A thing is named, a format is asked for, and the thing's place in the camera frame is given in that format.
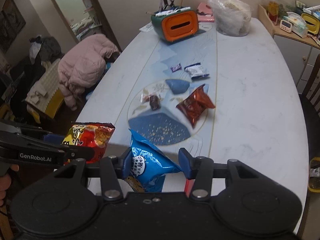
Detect brown foil snack bag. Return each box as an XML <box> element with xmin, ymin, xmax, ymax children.
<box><xmin>176</xmin><ymin>84</ymin><xmax>215</xmax><ymax>128</ymax></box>

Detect yellow tissue box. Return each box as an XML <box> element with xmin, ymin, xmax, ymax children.
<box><xmin>301</xmin><ymin>12</ymin><xmax>319</xmax><ymax>35</ymax></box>

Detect clear plastic bag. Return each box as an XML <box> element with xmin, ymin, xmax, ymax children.
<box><xmin>208</xmin><ymin>0</ymin><xmax>252</xmax><ymax>37</ymax></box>

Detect orange drink bottle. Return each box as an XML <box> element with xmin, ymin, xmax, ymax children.
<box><xmin>268</xmin><ymin>0</ymin><xmax>279</xmax><ymax>25</ymax></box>

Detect wooden side cabinet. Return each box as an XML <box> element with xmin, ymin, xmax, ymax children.
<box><xmin>258</xmin><ymin>4</ymin><xmax>319</xmax><ymax>86</ymax></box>

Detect green orange tissue box organizer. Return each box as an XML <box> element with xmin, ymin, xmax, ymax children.
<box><xmin>151</xmin><ymin>7</ymin><xmax>199</xmax><ymax>43</ymax></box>

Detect yellow cushioned bench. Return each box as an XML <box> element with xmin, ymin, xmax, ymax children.
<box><xmin>25</xmin><ymin>59</ymin><xmax>64</xmax><ymax>124</ymax></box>

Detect purple candy wrapper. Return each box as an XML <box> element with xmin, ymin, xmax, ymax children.
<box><xmin>170</xmin><ymin>63</ymin><xmax>182</xmax><ymax>73</ymax></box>

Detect person's left hand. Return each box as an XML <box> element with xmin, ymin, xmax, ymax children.
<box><xmin>0</xmin><ymin>174</ymin><xmax>11</xmax><ymax>206</ymax></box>

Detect pink booklet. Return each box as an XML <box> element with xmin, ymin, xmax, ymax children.
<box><xmin>196</xmin><ymin>2</ymin><xmax>214</xmax><ymax>22</ymax></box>

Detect dark brown jelly cup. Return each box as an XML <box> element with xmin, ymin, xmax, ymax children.
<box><xmin>149</xmin><ymin>94</ymin><xmax>161</xmax><ymax>111</ymax></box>

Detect white paper leaflet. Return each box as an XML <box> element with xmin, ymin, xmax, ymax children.
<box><xmin>139</xmin><ymin>22</ymin><xmax>154</xmax><ymax>33</ymax></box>

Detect red yellow chip bag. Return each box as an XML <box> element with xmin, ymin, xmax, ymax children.
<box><xmin>62</xmin><ymin>122</ymin><xmax>116</xmax><ymax>164</ymax></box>

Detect white digital timer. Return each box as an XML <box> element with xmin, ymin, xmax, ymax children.
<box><xmin>279</xmin><ymin>20</ymin><xmax>293</xmax><ymax>33</ymax></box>

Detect blue cookie packet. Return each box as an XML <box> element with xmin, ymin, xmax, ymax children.
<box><xmin>125</xmin><ymin>130</ymin><xmax>181</xmax><ymax>192</ymax></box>

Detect wet wipes pack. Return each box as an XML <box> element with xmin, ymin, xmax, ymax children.
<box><xmin>287</xmin><ymin>12</ymin><xmax>308</xmax><ymax>38</ymax></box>

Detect pink puffer jacket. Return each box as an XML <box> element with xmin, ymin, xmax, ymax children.
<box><xmin>57</xmin><ymin>34</ymin><xmax>120</xmax><ymax>111</ymax></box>

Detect wooden chair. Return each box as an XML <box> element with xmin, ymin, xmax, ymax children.
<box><xmin>299</xmin><ymin>55</ymin><xmax>319</xmax><ymax>160</ymax></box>

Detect clear red candy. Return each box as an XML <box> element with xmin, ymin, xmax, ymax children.
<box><xmin>140</xmin><ymin>93</ymin><xmax>157</xmax><ymax>103</ymax></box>

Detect white cardboard box red trim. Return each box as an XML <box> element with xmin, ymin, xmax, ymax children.
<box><xmin>184</xmin><ymin>179</ymin><xmax>195</xmax><ymax>197</ymax></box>

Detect white blue snack packet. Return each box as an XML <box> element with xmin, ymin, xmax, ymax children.
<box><xmin>184</xmin><ymin>62</ymin><xmax>210</xmax><ymax>80</ymax></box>

